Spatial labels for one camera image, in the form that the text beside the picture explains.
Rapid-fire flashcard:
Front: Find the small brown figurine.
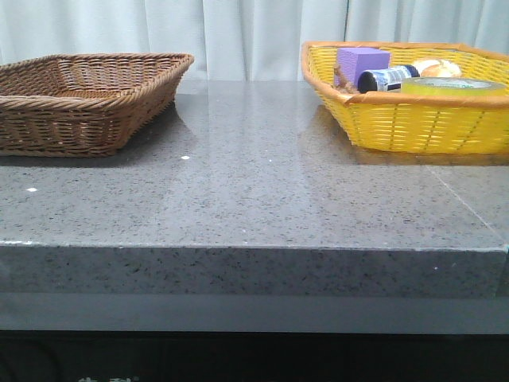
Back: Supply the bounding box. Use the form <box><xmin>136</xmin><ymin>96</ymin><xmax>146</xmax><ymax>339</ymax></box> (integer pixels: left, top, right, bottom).
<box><xmin>334</xmin><ymin>64</ymin><xmax>359</xmax><ymax>95</ymax></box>

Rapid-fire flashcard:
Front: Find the yellow woven basket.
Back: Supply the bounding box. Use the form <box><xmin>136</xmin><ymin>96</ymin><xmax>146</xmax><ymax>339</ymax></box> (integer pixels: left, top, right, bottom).
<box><xmin>301</xmin><ymin>41</ymin><xmax>508</xmax><ymax>154</ymax></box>

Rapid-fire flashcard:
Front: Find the white curtain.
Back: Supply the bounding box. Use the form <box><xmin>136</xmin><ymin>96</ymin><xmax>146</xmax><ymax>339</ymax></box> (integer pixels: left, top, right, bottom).
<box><xmin>1</xmin><ymin>1</ymin><xmax>508</xmax><ymax>81</ymax></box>

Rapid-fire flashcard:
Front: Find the purple foam block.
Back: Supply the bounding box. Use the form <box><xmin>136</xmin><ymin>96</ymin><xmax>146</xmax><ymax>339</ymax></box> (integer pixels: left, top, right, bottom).
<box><xmin>336</xmin><ymin>47</ymin><xmax>391</xmax><ymax>85</ymax></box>

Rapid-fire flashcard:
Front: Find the yellow clear tape roll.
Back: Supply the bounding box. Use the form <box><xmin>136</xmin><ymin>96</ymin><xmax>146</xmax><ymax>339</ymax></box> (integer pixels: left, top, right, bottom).
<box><xmin>401</xmin><ymin>77</ymin><xmax>507</xmax><ymax>96</ymax></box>

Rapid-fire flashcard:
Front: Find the bread roll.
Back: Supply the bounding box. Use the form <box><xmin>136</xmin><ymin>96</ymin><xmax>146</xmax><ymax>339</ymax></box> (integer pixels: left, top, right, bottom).
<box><xmin>412</xmin><ymin>58</ymin><xmax>462</xmax><ymax>78</ymax></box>

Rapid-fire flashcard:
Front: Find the dark bottle with label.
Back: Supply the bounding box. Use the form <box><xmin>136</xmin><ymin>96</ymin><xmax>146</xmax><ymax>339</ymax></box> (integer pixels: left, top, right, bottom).
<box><xmin>357</xmin><ymin>64</ymin><xmax>420</xmax><ymax>94</ymax></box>

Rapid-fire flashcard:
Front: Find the brown wicker basket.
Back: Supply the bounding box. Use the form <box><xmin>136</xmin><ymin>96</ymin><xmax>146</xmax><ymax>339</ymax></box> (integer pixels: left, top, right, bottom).
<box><xmin>1</xmin><ymin>53</ymin><xmax>194</xmax><ymax>158</ymax></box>

